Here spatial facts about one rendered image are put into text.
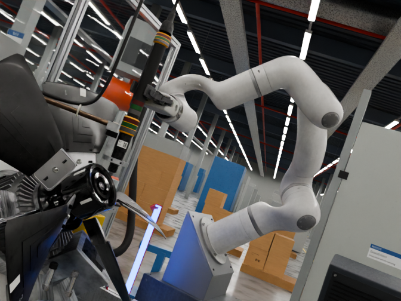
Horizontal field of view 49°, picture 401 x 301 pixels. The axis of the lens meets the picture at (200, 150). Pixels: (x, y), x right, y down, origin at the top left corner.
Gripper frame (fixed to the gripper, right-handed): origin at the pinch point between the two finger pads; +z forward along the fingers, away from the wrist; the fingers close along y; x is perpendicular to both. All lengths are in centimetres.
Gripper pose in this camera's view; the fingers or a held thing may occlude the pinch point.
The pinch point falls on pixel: (142, 89)
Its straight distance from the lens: 119.7
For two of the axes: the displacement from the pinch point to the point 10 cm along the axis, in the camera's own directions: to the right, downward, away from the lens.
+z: -3.4, -1.9, -9.2
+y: -8.7, -3.0, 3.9
